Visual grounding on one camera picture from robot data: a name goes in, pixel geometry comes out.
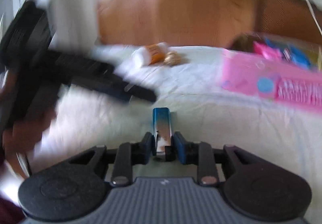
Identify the lighter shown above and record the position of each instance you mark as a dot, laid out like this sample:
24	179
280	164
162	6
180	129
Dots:
162	126

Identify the pink biscuit tin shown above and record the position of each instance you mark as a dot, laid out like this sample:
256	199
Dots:
276	83

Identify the person's left hand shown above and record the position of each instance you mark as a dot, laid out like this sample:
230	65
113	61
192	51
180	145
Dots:
32	131

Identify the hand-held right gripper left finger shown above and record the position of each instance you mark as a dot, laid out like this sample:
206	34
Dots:
148	148

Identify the small pink box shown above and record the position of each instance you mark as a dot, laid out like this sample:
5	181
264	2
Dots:
268	50

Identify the dark red clothing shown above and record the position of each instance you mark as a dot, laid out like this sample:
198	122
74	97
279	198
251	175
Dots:
8	211

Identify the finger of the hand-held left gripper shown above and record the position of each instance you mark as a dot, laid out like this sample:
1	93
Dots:
105	80

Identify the golden ball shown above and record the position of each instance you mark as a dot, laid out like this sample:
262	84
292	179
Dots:
172	58

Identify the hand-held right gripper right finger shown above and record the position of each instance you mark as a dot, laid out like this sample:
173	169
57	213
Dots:
180	149

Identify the orange bottle with white cap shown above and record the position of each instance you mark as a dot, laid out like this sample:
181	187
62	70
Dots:
151	54

